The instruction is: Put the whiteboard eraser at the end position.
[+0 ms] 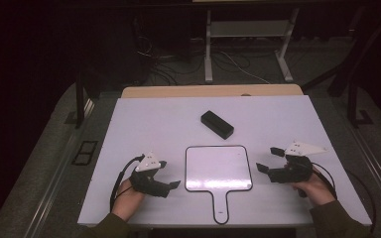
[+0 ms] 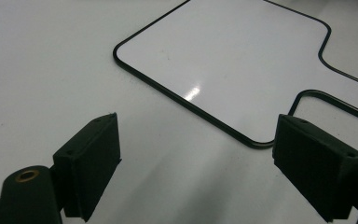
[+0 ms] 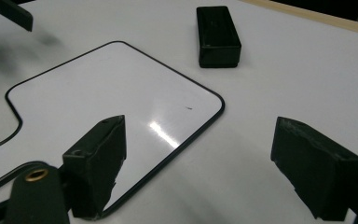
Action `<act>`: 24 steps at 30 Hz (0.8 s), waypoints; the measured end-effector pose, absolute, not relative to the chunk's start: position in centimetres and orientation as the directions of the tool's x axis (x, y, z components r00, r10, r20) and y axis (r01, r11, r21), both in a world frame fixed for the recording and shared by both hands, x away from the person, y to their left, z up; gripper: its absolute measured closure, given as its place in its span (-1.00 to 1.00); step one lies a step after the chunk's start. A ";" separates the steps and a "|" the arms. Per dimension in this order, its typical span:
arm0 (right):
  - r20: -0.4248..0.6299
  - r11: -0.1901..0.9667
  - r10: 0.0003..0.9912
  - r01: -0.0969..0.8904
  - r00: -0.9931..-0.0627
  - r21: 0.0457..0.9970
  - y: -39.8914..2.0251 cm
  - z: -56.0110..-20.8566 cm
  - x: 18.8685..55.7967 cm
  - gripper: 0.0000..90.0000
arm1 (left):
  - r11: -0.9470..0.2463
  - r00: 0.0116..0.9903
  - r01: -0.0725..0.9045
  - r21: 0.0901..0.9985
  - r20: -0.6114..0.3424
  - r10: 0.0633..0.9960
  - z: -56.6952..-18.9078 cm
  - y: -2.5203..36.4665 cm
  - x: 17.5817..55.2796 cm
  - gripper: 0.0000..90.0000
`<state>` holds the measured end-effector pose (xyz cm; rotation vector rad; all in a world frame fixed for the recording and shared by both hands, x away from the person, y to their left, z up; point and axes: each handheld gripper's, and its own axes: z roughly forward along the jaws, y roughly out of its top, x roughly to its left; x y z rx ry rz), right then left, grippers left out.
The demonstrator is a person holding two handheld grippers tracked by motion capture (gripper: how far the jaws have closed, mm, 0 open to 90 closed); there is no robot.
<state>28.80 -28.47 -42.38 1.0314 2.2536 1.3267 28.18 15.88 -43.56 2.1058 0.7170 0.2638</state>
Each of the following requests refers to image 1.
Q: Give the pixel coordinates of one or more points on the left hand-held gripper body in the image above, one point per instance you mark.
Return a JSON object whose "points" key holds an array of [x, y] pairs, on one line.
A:
{"points": [[147, 181]]}

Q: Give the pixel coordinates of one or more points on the person's left hand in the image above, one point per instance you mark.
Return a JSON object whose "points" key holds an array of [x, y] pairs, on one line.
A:
{"points": [[127, 200]]}

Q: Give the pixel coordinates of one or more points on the black upright stand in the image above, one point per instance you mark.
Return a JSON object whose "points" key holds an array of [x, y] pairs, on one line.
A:
{"points": [[353, 105], [79, 99]]}

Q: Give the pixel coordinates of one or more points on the black floor socket frame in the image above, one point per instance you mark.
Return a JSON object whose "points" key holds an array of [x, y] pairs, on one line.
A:
{"points": [[85, 152]]}

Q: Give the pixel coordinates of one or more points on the black slanted beam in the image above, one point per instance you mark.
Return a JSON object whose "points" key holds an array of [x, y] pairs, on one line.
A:
{"points": [[354, 56]]}

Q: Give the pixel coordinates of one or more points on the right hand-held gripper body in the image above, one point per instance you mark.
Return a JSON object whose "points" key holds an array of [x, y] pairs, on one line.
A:
{"points": [[294, 170]]}

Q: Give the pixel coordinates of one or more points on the white metal stand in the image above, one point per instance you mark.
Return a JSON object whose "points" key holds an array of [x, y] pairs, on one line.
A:
{"points": [[249, 29]]}

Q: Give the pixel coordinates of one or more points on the person's right hand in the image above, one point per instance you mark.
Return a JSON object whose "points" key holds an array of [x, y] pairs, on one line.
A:
{"points": [[317, 190]]}

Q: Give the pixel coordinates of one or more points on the white paddle whiteboard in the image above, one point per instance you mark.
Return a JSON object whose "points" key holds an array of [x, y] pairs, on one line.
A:
{"points": [[218, 168]]}

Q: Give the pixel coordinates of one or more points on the black eraser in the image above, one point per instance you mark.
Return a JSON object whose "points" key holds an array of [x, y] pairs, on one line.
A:
{"points": [[217, 124]]}

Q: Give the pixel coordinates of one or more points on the wooden table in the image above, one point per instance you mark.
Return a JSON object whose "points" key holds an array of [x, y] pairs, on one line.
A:
{"points": [[211, 91]]}

